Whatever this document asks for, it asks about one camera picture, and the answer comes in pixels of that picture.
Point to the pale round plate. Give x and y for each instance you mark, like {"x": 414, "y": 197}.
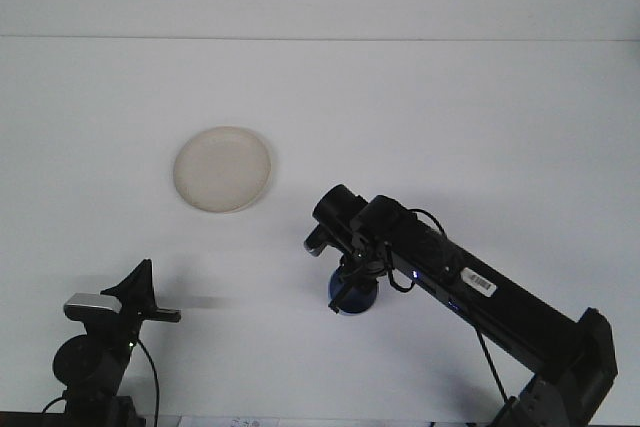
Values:
{"x": 222, "y": 169}

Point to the white printed paper sheet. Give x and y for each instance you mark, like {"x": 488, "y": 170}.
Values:
{"x": 240, "y": 422}

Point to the pale blue cup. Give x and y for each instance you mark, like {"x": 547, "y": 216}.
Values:
{"x": 362, "y": 299}

